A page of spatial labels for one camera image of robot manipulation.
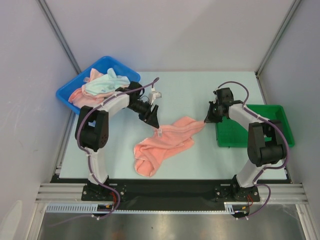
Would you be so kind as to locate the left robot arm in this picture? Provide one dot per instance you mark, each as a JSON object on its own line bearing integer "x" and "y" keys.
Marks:
{"x": 92, "y": 129}

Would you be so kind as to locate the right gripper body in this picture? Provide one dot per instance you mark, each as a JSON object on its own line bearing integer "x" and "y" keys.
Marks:
{"x": 213, "y": 110}

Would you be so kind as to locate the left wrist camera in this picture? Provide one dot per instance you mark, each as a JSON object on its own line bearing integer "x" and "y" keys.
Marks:
{"x": 152, "y": 96}

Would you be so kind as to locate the pink towel in bin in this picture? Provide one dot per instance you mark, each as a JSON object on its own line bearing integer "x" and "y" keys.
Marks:
{"x": 79, "y": 98}

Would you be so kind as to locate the light blue towel in bin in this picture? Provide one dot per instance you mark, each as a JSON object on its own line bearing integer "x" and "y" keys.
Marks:
{"x": 101, "y": 84}

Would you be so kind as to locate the aluminium frame rail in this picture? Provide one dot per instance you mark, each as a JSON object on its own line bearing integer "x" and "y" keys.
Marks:
{"x": 72, "y": 193}

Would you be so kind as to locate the blue plastic bin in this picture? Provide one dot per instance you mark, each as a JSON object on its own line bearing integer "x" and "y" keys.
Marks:
{"x": 64, "y": 92}

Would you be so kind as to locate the white slotted cable duct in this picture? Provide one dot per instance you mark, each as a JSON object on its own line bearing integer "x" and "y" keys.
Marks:
{"x": 81, "y": 208}

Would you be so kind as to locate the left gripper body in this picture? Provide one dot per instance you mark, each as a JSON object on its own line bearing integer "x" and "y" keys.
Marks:
{"x": 142, "y": 109}

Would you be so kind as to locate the pink towel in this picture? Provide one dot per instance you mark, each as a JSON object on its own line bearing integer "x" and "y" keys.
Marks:
{"x": 166, "y": 141}
{"x": 79, "y": 98}

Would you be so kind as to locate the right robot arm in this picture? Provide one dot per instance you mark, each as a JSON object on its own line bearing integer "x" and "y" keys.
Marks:
{"x": 267, "y": 147}

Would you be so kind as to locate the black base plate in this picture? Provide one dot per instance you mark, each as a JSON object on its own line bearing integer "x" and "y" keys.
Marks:
{"x": 164, "y": 195}

